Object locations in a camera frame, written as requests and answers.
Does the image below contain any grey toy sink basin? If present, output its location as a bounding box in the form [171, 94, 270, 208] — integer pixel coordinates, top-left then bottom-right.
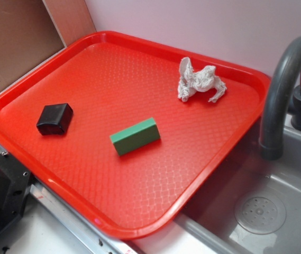
[176, 123, 301, 253]

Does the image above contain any grey toy faucet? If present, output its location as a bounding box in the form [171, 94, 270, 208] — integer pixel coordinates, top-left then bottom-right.
[259, 37, 301, 160]

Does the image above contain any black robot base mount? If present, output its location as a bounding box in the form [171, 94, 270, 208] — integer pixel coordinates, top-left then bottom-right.
[0, 154, 32, 234]

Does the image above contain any brown cardboard panel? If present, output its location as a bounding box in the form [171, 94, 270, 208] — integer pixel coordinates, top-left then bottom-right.
[0, 1, 96, 92]

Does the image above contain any crumpled white paper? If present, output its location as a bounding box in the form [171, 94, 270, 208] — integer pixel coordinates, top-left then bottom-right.
[177, 57, 227, 103]

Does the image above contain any red plastic tray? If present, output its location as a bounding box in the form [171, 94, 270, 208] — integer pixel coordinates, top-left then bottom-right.
[0, 32, 270, 239]

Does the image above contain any silver metal rail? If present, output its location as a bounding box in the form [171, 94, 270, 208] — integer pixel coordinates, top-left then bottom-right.
[0, 145, 142, 253]

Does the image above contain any green rectangular block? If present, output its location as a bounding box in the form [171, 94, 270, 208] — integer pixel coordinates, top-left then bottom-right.
[110, 117, 160, 156]

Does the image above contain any black plastic cap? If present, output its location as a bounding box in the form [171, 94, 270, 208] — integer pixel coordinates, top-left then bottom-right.
[36, 103, 74, 135]

